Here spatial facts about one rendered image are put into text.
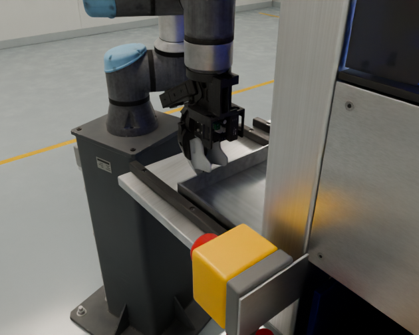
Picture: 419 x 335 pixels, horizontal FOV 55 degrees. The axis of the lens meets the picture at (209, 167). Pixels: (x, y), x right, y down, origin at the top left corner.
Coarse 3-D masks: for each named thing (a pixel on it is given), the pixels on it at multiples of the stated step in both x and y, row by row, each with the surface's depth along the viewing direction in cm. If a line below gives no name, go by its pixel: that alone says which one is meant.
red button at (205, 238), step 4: (200, 236) 44; (204, 236) 44; (208, 236) 44; (212, 236) 44; (216, 236) 45; (196, 240) 44; (200, 240) 44; (204, 240) 44; (208, 240) 44; (196, 244) 44; (200, 244) 43; (192, 248) 44
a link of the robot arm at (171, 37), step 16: (160, 16) 103; (176, 16) 101; (160, 32) 106; (176, 32) 104; (160, 48) 106; (176, 48) 106; (160, 64) 108; (176, 64) 108; (160, 80) 110; (176, 80) 110
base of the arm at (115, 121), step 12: (108, 108) 116; (120, 108) 112; (132, 108) 112; (144, 108) 114; (108, 120) 115; (120, 120) 113; (132, 120) 114; (144, 120) 114; (156, 120) 119; (120, 132) 114; (132, 132) 114; (144, 132) 115
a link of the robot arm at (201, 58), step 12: (192, 48) 59; (204, 48) 58; (216, 48) 58; (228, 48) 59; (192, 60) 60; (204, 60) 59; (216, 60) 59; (228, 60) 60; (204, 72) 61; (216, 72) 61
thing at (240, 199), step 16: (240, 160) 79; (256, 160) 83; (208, 176) 75; (224, 176) 78; (240, 176) 79; (256, 176) 79; (192, 192) 69; (208, 192) 75; (224, 192) 75; (240, 192) 75; (256, 192) 75; (208, 208) 66; (224, 208) 70; (240, 208) 70; (256, 208) 70; (224, 224) 64; (256, 224) 67
